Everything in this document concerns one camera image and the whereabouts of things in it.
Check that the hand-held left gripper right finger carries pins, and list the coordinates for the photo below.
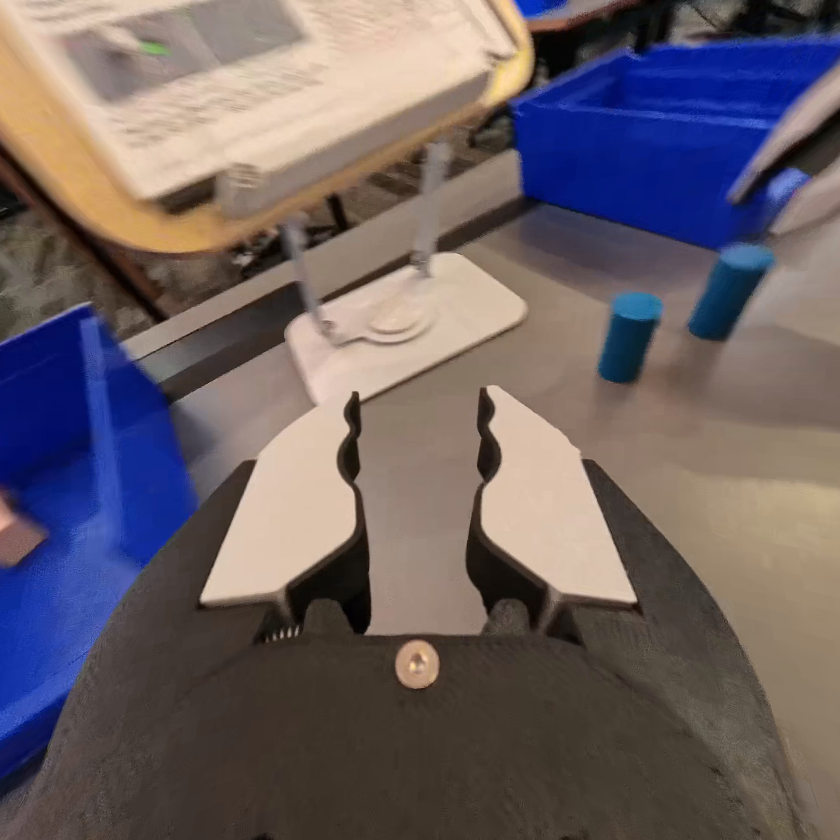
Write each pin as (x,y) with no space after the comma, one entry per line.
(551,518)

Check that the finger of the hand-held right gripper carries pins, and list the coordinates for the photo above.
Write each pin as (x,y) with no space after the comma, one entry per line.
(817,203)
(794,138)

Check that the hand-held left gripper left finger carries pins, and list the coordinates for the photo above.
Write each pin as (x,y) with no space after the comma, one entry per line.
(282,518)

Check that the blue wooden cylinder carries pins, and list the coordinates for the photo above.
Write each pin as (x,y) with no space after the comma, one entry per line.
(728,295)
(630,341)

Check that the blue plastic bin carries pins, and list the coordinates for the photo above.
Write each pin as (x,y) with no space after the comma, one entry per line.
(623,164)
(79,426)

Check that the natural wooden arch block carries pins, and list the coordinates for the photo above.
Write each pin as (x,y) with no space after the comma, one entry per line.
(19,531)

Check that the white document stand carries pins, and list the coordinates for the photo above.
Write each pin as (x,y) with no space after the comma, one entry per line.
(459,308)

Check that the black office chair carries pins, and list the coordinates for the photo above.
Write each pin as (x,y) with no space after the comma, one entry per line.
(315,226)

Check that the printed instruction sheet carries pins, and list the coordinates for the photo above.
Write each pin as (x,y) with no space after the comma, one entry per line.
(262,79)

